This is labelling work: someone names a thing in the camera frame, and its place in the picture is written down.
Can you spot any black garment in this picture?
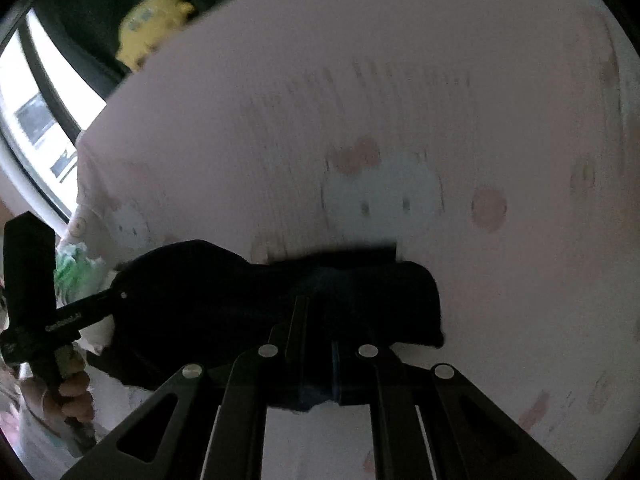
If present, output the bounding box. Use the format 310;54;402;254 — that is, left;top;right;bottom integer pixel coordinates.
99;240;447;412

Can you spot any pink cartoon printed bed sheet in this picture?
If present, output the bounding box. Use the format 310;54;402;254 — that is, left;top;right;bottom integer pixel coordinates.
20;0;640;480

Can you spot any yellow plush toy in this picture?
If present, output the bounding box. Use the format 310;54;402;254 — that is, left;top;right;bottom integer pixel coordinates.
114;0;197;72

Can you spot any person's left hand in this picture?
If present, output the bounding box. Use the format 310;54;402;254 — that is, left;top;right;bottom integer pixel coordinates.
22;347;97;426

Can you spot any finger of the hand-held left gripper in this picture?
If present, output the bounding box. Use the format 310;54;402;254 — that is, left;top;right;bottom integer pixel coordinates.
46;286;131;336

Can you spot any window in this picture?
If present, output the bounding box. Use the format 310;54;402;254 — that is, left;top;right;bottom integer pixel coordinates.
0;10;109;222

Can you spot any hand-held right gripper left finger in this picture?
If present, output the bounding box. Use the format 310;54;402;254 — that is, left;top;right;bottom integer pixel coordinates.
62;296;310;480

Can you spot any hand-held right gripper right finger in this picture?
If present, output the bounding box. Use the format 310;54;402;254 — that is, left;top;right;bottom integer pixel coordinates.
329;340;577;480

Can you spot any green and white cloth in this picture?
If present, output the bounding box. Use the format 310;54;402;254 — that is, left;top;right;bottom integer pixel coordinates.
54;241;109;302

